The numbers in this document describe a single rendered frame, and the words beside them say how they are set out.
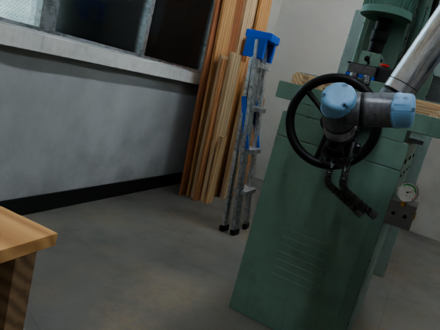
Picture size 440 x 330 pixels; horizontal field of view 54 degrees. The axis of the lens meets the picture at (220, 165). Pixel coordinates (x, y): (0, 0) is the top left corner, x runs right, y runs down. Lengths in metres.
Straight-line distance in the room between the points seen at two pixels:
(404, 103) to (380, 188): 0.58
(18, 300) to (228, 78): 2.31
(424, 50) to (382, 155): 0.49
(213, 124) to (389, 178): 1.67
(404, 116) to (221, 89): 2.09
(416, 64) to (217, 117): 2.00
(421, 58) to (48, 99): 1.62
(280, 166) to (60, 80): 1.15
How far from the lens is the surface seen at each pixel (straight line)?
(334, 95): 0.96
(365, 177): 1.51
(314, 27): 4.23
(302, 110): 1.55
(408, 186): 1.44
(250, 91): 2.44
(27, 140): 2.15
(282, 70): 4.24
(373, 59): 1.64
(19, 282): 0.83
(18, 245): 0.75
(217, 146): 2.92
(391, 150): 1.49
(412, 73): 1.10
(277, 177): 1.58
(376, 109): 0.97
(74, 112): 2.30
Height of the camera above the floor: 0.85
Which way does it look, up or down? 11 degrees down
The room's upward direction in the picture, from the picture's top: 14 degrees clockwise
